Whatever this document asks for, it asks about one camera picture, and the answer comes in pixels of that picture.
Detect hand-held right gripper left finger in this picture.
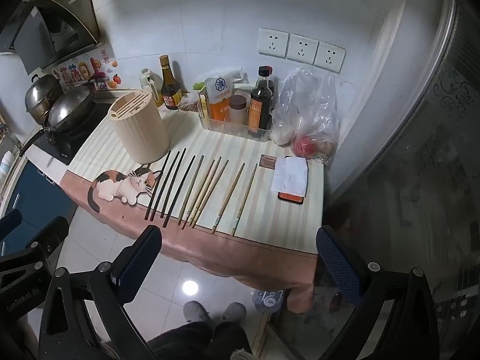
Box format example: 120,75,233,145
38,225,163,360

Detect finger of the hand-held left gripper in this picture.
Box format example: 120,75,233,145
22,217,71,271
0,209,23,243

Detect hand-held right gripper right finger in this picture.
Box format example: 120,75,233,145
316,225,440,360

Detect dark wooden chopstick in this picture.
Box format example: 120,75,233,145
177,155,205,227
160,148,187,219
162,155,197,229
144,151,172,221
149,151,181,222

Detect light bamboo chopstick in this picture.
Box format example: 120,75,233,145
191,159,230,229
231,163,259,237
211,163,246,235
181,159,216,230
187,156,223,226

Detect beige ribbed utensil holder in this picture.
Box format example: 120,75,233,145
108,90,170,164

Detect blue cabinet door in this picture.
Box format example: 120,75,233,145
0,155,77,256

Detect white plastic bottle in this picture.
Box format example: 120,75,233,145
0,150,15,188

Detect grey slipper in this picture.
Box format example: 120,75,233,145
222,302,247,323
183,300,211,323

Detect blue bear print bag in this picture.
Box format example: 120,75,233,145
251,289,286,314

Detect phone with orange case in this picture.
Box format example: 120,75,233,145
277,154,310,206

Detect striped cat print tablecloth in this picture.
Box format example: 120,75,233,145
60,107,326,314

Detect black induction cooker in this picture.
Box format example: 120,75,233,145
35,99,111,166

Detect white paper sheet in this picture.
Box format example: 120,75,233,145
271,157,310,197

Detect person's legs in dark trousers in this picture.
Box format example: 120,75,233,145
146,320,256,360

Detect red tomato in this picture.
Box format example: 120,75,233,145
292,134,327,158

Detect wok with steel lid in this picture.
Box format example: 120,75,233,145
19,84,96,156

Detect patterned glass sliding door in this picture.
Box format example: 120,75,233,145
322,0,480,360

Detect steel pot with lid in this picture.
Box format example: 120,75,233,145
24,74,62,124

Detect white round food item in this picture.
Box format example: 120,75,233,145
272,124,297,146

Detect clear bag of dried food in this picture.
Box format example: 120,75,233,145
179,94,201,113

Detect clear plastic organizer box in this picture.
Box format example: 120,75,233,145
198,84,276,143

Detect clear plastic bag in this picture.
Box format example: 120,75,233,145
270,68,342,165

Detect dark sauce bottle yellow label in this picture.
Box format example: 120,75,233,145
159,55,183,111

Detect orange box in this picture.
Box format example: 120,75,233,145
248,66,274,138

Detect brown lidded jar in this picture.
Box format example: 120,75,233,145
229,95,248,125

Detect orange and white seasoning packet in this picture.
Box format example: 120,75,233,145
204,77,235,124

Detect white plastic bag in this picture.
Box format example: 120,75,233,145
225,69,250,85

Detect range hood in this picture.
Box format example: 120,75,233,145
0,0,104,76

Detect colourful wall stickers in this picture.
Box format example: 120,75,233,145
50,47,122,91

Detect white wall socket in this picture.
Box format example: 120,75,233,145
287,34,319,64
314,40,346,74
257,27,290,58

